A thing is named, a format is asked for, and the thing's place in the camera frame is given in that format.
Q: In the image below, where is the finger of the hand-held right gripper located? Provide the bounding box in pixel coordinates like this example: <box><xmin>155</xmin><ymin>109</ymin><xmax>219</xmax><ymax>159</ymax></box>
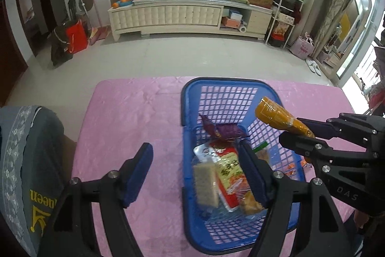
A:
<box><xmin>278</xmin><ymin>132</ymin><xmax>380</xmax><ymax>166</ymax></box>
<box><xmin>296</xmin><ymin>112</ymin><xmax>385</xmax><ymax>152</ymax></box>

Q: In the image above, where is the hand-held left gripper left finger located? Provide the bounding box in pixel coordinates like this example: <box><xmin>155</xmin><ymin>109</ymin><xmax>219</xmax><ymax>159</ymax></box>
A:
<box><xmin>38</xmin><ymin>143</ymin><xmax>154</xmax><ymax>257</ymax></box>

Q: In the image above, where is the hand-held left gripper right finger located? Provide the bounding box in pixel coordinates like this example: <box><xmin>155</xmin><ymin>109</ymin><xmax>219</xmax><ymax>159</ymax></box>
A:
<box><xmin>239</xmin><ymin>141</ymin><xmax>354</xmax><ymax>257</ymax></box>

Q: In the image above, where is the small orange snack packet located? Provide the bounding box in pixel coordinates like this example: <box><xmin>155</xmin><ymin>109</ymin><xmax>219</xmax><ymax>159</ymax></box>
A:
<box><xmin>283</xmin><ymin>162</ymin><xmax>302</xmax><ymax>178</ymax></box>

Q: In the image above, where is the clear packet of golden pastry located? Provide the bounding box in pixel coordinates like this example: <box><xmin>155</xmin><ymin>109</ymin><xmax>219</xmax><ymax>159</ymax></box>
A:
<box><xmin>239</xmin><ymin>194</ymin><xmax>267</xmax><ymax>216</ymax></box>

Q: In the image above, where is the long orange snack packet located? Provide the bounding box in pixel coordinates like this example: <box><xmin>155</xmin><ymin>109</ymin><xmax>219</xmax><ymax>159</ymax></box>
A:
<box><xmin>255</xmin><ymin>96</ymin><xmax>315</xmax><ymax>138</ymax></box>

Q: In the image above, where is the clear packet of beige crackers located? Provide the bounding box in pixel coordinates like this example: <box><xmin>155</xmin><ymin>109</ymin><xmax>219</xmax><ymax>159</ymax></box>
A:
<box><xmin>192</xmin><ymin>164</ymin><xmax>220</xmax><ymax>210</ymax></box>

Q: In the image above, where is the purple snack packet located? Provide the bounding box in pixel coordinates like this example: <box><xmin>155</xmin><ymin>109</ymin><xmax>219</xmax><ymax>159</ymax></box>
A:
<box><xmin>199</xmin><ymin>114</ymin><xmax>250</xmax><ymax>141</ymax></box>

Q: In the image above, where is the blue plastic basket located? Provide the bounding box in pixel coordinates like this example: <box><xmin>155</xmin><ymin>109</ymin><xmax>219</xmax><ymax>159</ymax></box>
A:
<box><xmin>180</xmin><ymin>77</ymin><xmax>307</xmax><ymax>255</ymax></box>

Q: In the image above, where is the pink quilted tablecloth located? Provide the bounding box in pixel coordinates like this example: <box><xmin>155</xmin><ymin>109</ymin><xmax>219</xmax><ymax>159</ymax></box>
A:
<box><xmin>72</xmin><ymin>76</ymin><xmax>366</xmax><ymax>257</ymax></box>

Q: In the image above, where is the pink bag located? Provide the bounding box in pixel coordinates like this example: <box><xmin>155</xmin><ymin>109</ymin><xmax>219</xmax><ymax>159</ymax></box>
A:
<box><xmin>289</xmin><ymin>33</ymin><xmax>315</xmax><ymax>59</ymax></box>

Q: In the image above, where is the arched standing mirror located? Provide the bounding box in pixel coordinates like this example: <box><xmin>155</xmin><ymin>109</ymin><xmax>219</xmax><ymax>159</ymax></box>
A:
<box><xmin>325</xmin><ymin>0</ymin><xmax>379</xmax><ymax>68</ymax></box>

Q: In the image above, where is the grey embroidered chair cover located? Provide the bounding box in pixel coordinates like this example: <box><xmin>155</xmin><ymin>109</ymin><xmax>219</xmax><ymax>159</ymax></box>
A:
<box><xmin>0</xmin><ymin>105</ymin><xmax>65</xmax><ymax>257</ymax></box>

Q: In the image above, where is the white metal shelf rack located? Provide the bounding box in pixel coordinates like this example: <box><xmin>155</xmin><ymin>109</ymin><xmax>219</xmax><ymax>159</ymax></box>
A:
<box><xmin>265</xmin><ymin>0</ymin><xmax>307</xmax><ymax>48</ymax></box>

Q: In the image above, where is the broom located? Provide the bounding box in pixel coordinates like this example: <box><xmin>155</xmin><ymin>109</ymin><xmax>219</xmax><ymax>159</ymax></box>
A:
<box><xmin>88</xmin><ymin>0</ymin><xmax>111</xmax><ymax>46</ymax></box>

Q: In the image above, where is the black bag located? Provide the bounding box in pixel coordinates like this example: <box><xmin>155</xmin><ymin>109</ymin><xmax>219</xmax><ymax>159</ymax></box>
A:
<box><xmin>51</xmin><ymin>22</ymin><xmax>74</xmax><ymax>66</ymax></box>

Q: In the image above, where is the red bag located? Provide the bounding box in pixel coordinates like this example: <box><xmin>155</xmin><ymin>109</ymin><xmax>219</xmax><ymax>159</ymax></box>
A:
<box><xmin>65</xmin><ymin>19</ymin><xmax>89</xmax><ymax>54</ymax></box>

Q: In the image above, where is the cream TV cabinet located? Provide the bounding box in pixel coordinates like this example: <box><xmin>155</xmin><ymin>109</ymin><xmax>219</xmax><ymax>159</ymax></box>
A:
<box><xmin>108</xmin><ymin>0</ymin><xmax>274</xmax><ymax>41</ymax></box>

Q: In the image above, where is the white mop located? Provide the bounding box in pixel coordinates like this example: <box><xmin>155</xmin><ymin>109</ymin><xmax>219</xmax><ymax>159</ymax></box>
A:
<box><xmin>77</xmin><ymin>0</ymin><xmax>91</xmax><ymax>35</ymax></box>

